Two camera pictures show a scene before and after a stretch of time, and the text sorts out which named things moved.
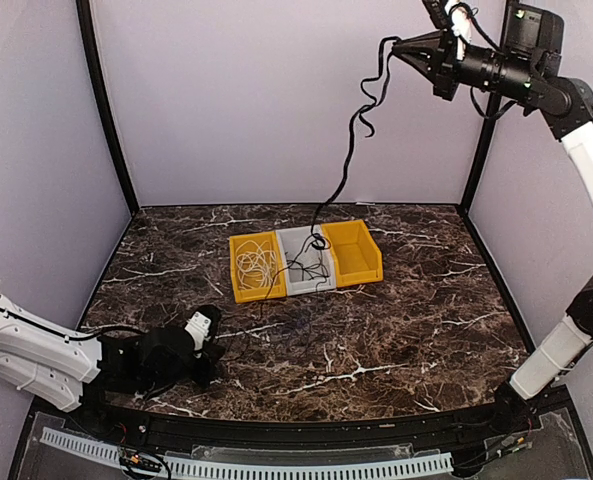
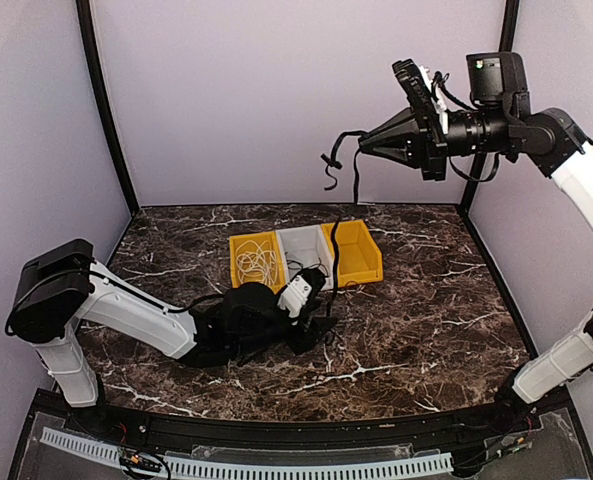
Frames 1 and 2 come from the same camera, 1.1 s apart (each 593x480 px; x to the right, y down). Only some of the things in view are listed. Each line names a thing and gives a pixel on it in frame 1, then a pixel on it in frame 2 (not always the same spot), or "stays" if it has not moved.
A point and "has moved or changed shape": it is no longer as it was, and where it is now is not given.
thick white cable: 256,270 stays
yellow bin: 257,267 stays
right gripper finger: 420,58 → 391,151
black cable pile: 301,323 has moved or changed shape
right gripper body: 446,66 → 434,158
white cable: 252,258 stays
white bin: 308,260 stays
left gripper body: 210,360 → 305,339
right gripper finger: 431,40 → 402,125
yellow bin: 357,260 stays
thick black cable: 376,87 → 332,163
